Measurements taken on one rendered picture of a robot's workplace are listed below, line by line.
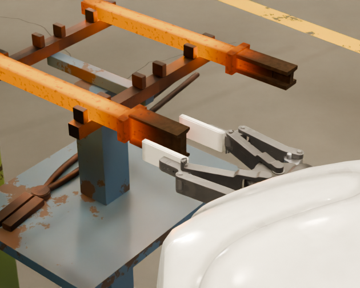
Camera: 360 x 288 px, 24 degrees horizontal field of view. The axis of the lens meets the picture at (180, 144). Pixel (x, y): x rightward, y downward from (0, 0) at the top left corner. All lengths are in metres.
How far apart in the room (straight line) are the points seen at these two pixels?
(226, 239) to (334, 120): 2.80
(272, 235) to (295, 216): 0.01
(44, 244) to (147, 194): 0.20
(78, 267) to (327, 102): 2.06
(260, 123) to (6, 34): 1.29
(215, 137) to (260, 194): 0.74
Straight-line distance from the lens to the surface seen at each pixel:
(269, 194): 0.32
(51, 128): 3.04
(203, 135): 1.08
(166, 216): 1.36
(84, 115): 1.12
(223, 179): 0.99
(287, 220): 0.30
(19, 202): 1.40
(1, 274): 1.80
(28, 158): 2.89
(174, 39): 1.31
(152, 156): 1.04
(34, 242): 1.33
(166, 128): 1.05
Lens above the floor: 1.60
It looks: 33 degrees down
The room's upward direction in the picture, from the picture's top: straight up
